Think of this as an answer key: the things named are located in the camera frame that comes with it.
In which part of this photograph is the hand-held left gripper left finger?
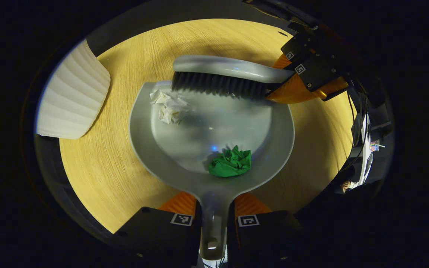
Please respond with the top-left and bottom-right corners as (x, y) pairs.
(114, 191), (203, 268)

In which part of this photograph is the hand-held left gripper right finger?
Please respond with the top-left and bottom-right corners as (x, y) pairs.
(226, 192), (304, 268)

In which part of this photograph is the small white broom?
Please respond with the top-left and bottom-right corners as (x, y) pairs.
(171, 55), (297, 101)

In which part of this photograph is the green paper ball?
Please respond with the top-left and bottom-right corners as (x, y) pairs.
(208, 145), (252, 178)

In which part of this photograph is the white plastic dustpan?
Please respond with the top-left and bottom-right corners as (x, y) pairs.
(129, 80), (295, 261)

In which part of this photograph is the white paper ball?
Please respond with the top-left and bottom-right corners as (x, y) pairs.
(149, 89), (190, 125)

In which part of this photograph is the white ribbed garbage bin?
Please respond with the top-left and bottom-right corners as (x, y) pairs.
(35, 39), (111, 140)

